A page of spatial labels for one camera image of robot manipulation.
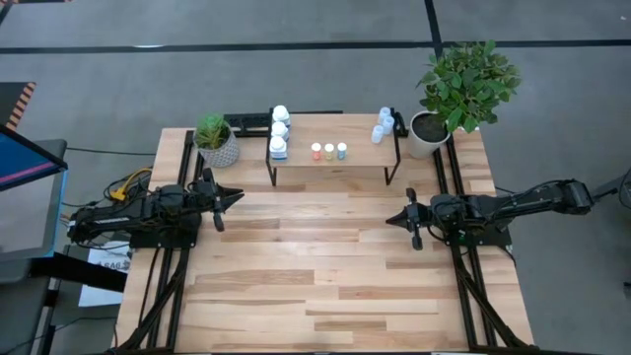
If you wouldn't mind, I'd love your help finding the black side desk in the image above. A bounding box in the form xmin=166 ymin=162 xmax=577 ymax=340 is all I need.
xmin=0 ymin=250 xmax=128 ymax=355

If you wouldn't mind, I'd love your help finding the white paper sheet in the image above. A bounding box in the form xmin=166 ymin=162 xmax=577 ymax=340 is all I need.
xmin=77 ymin=240 xmax=133 ymax=308

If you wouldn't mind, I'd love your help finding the leafy plant in white pot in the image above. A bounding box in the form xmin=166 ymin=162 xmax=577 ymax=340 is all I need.
xmin=404 ymin=38 xmax=523 ymax=162

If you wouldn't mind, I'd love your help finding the monitor with blue screen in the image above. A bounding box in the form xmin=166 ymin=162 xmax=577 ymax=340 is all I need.
xmin=0 ymin=122 xmax=69 ymax=261

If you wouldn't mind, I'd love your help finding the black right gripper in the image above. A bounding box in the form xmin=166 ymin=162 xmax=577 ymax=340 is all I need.
xmin=386 ymin=186 xmax=448 ymax=251

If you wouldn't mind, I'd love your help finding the wooden shelf with black legs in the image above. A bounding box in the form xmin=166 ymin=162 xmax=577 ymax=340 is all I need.
xmin=264 ymin=107 xmax=403 ymax=187

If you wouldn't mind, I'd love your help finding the white melatonin bottle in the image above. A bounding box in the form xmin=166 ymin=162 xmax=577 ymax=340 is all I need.
xmin=268 ymin=135 xmax=289 ymax=162
xmin=270 ymin=120 xmax=291 ymax=144
xmin=272 ymin=104 xmax=292 ymax=128

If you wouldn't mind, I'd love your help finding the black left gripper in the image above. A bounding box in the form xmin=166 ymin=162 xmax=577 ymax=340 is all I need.
xmin=189 ymin=167 xmax=245 ymax=233

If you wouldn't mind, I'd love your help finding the black floor cable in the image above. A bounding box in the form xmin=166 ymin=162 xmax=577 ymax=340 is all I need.
xmin=65 ymin=145 xmax=158 ymax=158

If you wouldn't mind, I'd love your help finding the orange black striped mat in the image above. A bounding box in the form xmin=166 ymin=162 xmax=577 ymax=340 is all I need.
xmin=0 ymin=81 xmax=38 ymax=132

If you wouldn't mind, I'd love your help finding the succulent in patterned white pot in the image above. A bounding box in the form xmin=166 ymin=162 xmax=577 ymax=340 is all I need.
xmin=191 ymin=111 xmax=242 ymax=169

